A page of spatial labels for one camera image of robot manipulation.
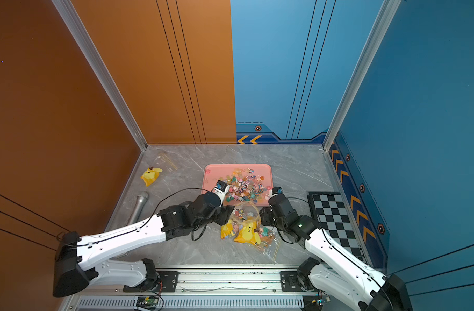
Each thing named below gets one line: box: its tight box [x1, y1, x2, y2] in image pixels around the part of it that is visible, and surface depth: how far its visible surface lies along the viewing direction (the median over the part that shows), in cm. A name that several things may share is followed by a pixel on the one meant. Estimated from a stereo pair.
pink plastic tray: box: [201, 163, 274, 207], surface depth 105 cm
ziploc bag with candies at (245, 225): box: [220, 200, 261, 245], surface depth 84 cm
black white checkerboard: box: [306, 191, 368, 265], surface depth 91 cm
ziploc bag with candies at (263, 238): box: [233, 220, 279, 264], surface depth 84 cm
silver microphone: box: [128, 195, 148, 226], surface depth 93 cm
